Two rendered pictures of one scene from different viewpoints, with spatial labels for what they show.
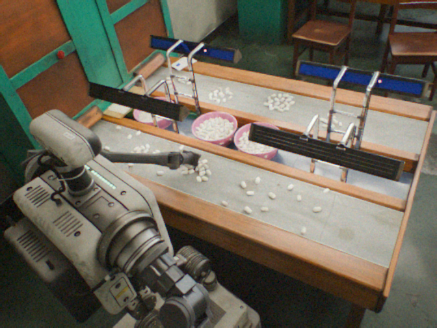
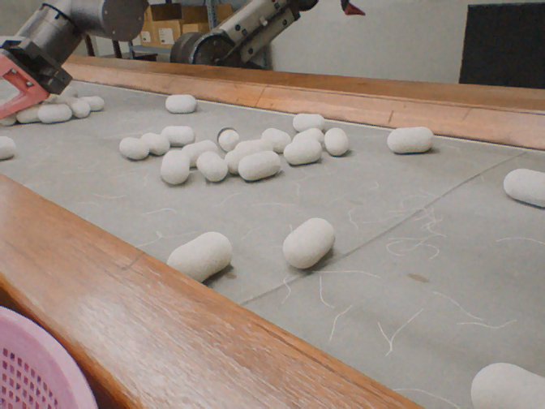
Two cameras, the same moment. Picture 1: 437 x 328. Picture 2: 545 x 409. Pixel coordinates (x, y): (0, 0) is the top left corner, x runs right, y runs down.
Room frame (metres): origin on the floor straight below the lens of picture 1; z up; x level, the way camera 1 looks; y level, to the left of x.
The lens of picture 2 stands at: (1.99, 0.52, 0.87)
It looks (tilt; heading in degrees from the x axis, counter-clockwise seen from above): 23 degrees down; 191
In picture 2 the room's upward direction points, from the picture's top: 4 degrees counter-clockwise
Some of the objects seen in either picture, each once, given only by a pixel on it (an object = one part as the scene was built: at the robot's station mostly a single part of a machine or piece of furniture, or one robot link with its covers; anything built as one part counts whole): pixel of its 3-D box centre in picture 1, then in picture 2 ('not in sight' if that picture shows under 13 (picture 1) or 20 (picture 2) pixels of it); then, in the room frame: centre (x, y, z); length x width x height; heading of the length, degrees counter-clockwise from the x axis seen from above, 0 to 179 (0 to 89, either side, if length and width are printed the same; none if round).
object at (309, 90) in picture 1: (278, 94); not in sight; (2.08, -0.46, 0.67); 1.81 x 0.12 x 0.19; 55
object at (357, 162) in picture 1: (320, 147); not in sight; (1.09, -0.42, 1.08); 0.62 x 0.08 x 0.07; 55
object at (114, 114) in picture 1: (127, 101); not in sight; (2.11, 0.53, 0.77); 0.33 x 0.15 x 0.01; 145
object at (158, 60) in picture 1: (149, 67); not in sight; (2.42, 0.37, 0.83); 0.30 x 0.06 x 0.07; 145
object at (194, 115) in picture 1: (190, 80); not in sight; (2.04, 0.09, 0.90); 0.20 x 0.19 x 0.45; 55
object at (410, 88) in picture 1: (357, 76); not in sight; (1.55, -0.74, 1.08); 0.62 x 0.08 x 0.07; 55
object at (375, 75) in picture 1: (349, 114); not in sight; (1.48, -0.70, 0.90); 0.20 x 0.19 x 0.45; 55
